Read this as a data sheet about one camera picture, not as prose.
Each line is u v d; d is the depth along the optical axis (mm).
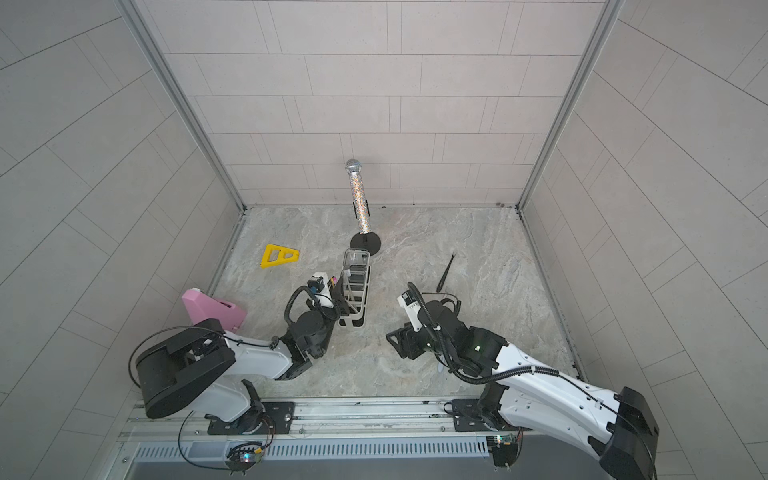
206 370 429
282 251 1018
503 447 678
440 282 958
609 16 711
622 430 395
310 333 598
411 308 654
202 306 724
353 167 866
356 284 851
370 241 1049
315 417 724
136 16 714
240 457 652
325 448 680
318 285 665
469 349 547
